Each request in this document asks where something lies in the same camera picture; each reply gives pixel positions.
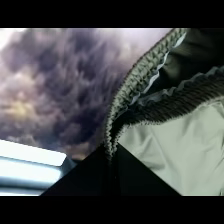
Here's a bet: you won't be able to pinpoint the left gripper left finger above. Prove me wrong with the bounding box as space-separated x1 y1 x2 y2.
41 144 113 197

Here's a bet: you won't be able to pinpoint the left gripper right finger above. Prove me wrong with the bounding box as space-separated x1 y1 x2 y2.
111 143 183 197

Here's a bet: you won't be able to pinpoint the olive green pants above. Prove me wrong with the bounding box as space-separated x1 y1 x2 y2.
102 27 224 197

